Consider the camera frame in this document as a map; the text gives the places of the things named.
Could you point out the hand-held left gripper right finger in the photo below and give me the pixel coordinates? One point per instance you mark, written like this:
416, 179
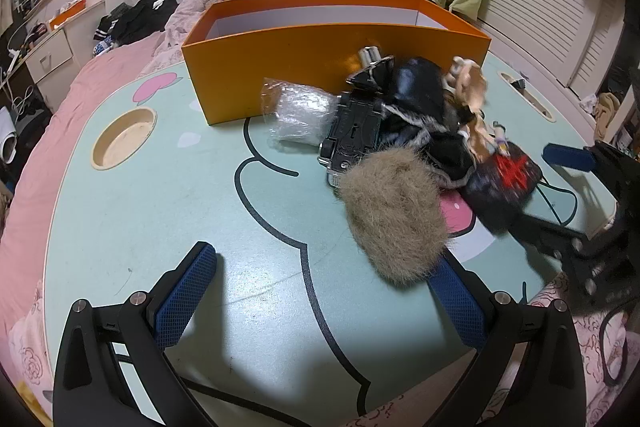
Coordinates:
457, 307

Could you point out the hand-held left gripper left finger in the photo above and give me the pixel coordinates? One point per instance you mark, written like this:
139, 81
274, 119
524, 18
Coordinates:
185, 302

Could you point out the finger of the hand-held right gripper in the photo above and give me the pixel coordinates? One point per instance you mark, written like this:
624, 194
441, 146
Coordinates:
555, 234
570, 157

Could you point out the black pouch with red print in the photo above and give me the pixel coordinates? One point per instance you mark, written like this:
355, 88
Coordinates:
505, 187

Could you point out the peach cartoon figurine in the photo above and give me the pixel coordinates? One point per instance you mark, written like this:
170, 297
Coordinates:
470, 92

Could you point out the black lace trimmed garment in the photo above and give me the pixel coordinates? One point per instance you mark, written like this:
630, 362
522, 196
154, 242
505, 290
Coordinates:
420, 97

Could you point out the orange cardboard box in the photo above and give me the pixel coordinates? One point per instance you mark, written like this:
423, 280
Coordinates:
280, 62

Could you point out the mint cartoon print desktop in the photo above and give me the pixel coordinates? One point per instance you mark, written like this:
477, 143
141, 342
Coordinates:
175, 207

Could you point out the black toy car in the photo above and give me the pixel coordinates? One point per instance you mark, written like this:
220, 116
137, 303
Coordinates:
350, 132

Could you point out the clear plastic bag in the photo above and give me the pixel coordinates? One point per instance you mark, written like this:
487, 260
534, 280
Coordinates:
300, 112

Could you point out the silver metal cylinder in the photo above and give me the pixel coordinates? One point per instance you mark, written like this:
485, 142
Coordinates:
370, 55

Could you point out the white rolled item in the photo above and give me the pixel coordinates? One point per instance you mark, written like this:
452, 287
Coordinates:
7, 137

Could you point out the white nightstand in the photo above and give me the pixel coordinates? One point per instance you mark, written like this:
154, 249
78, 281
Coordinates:
55, 54

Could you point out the black and white clothes pile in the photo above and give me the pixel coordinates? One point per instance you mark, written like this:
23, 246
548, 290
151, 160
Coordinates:
135, 19

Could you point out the orange tray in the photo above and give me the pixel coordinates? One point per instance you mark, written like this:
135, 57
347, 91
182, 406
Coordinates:
67, 14

